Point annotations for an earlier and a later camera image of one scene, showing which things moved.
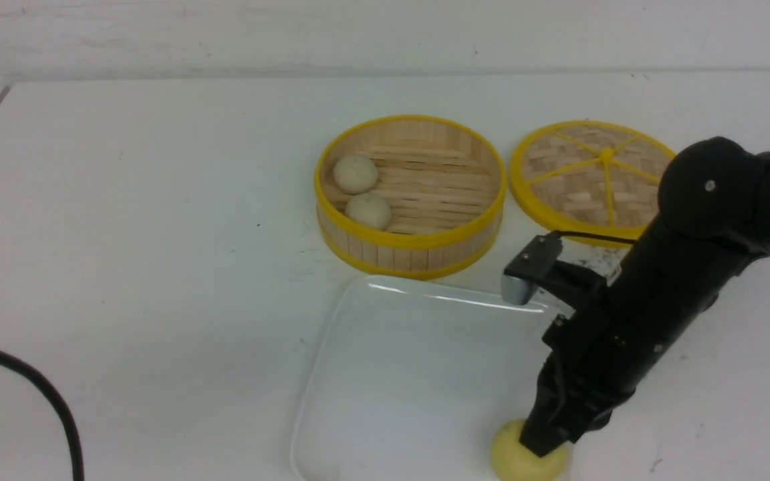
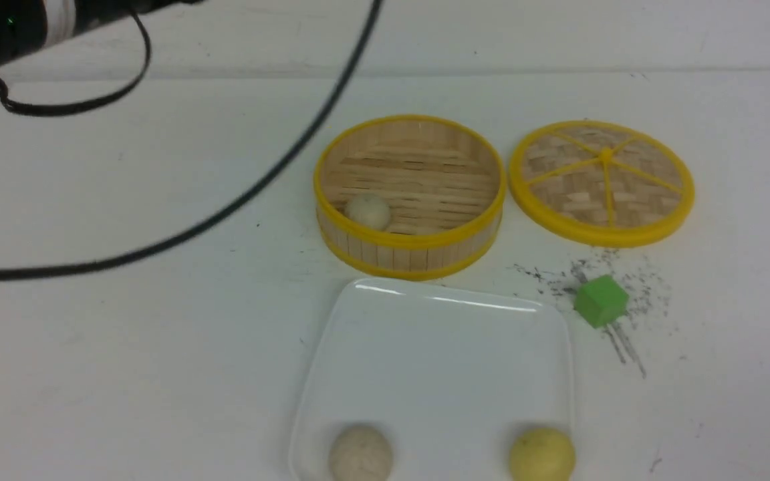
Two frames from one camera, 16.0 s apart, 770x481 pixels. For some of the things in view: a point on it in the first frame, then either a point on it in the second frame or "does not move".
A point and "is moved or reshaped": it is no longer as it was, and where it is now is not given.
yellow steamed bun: x=512 y=461 is moved or reshaped
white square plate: x=407 y=379 does not move
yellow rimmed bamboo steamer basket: x=408 y=197 does not move
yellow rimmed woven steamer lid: x=592 y=178 does not move
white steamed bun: x=369 y=209 does not move
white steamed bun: x=355 y=174 → x=361 y=453
